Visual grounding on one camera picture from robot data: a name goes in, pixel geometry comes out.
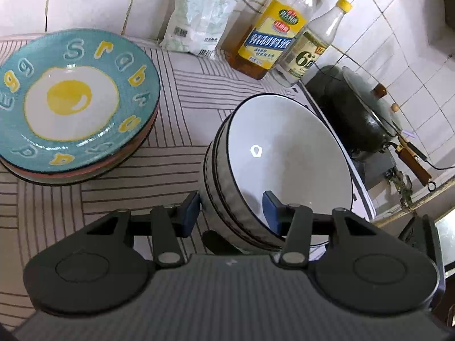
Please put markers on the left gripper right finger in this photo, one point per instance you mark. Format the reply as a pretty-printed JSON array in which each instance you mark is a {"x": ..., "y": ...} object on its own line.
[{"x": 295, "y": 223}]

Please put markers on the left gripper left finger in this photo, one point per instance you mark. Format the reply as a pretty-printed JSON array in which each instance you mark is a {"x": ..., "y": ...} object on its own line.
[{"x": 168, "y": 223}]

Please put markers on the large white ribbed bowl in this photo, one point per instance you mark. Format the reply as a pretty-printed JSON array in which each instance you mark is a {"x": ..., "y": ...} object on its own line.
[{"x": 272, "y": 142}]

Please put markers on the teal fried egg plate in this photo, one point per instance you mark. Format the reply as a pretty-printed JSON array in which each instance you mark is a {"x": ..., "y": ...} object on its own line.
[{"x": 72, "y": 98}]

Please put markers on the small white ribbed bowl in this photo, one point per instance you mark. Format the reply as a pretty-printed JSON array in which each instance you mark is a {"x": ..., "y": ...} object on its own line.
[{"x": 227, "y": 213}]

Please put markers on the black wok with lid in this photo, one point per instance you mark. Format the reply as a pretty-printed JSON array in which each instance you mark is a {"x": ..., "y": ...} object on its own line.
[{"x": 362, "y": 121}]

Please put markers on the white vinegar bottle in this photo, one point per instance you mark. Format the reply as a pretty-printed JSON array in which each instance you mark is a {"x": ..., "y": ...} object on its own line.
[{"x": 315, "y": 38}]

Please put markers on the yellow-label cooking wine bottle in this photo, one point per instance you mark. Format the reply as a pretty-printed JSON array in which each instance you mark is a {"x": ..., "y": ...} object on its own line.
[{"x": 264, "y": 30}]

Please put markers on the white plastic bag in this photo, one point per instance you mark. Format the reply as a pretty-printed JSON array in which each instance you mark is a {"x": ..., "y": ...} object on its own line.
[{"x": 196, "y": 26}]

